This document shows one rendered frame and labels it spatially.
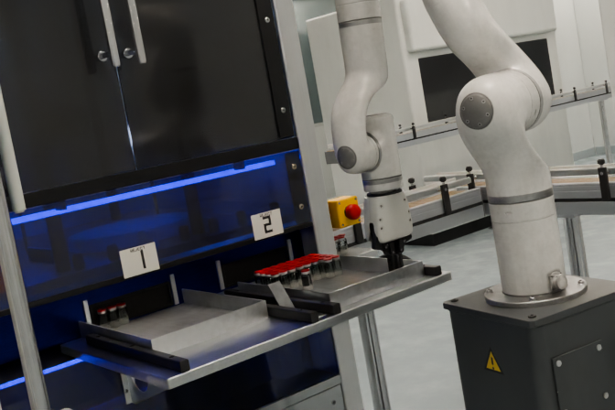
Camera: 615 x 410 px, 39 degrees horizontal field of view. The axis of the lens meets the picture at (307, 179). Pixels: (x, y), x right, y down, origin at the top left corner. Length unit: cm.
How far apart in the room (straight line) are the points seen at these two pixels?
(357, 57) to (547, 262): 55
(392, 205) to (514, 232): 30
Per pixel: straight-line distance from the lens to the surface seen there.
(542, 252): 163
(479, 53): 166
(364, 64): 175
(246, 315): 172
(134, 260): 188
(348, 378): 224
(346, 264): 206
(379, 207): 177
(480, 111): 153
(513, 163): 158
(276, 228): 207
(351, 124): 170
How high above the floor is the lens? 130
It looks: 5 degrees down
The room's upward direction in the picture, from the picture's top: 10 degrees counter-clockwise
